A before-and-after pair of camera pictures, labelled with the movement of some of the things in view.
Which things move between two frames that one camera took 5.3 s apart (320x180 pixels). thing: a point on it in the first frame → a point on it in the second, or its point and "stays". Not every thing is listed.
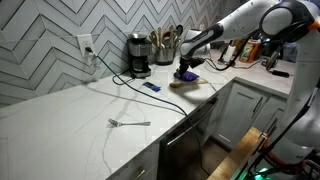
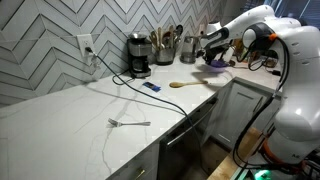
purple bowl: x=186 y=76 → x=218 y=63
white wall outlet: x=85 y=41 stays
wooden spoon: x=179 y=84 stays
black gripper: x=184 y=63 → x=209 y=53
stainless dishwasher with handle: x=181 y=154 stays
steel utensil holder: x=165 y=56 stays
